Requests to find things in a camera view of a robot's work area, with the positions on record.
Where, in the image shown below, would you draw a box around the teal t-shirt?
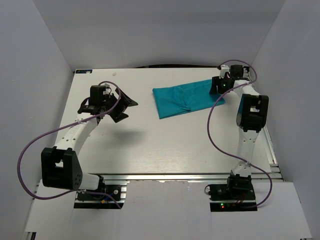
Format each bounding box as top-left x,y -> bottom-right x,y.
152,79 -> 225,119

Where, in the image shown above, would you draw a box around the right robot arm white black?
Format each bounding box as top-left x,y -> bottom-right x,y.
209,64 -> 269,179

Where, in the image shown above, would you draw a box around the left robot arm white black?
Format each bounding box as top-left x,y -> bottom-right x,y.
41,85 -> 138,192

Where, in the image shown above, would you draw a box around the blue table corner label left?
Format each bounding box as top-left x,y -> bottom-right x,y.
75,69 -> 93,74

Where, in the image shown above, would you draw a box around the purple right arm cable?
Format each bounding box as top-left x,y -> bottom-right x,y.
206,59 -> 273,208

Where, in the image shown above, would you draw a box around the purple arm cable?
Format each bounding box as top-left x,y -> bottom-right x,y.
206,59 -> 273,208
16,80 -> 123,209

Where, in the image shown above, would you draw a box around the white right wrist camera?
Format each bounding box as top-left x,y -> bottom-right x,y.
217,64 -> 230,79

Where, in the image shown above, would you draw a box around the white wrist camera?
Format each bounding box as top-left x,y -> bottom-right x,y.
217,64 -> 230,79
103,86 -> 112,96

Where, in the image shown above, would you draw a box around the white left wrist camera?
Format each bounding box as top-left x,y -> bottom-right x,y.
103,86 -> 112,96

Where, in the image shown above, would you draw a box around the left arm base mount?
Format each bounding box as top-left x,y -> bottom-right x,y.
73,180 -> 128,210

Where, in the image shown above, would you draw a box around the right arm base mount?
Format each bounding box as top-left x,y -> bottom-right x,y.
204,174 -> 258,213

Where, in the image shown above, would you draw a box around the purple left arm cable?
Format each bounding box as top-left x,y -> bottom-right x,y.
16,80 -> 123,209

